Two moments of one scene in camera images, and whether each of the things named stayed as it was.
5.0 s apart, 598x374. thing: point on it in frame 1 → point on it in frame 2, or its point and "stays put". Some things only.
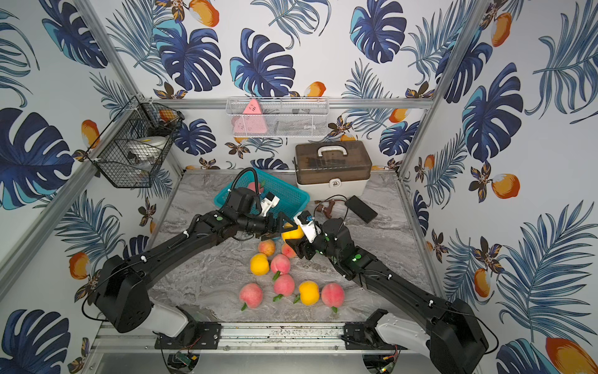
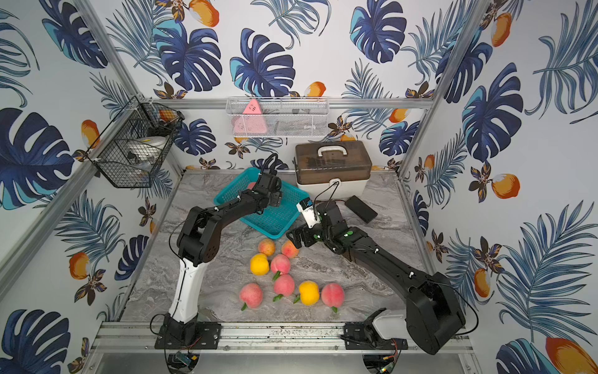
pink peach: (284, 284) stays put
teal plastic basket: (292, 199) stays put
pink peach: (251, 294) stays put
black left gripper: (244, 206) → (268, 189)
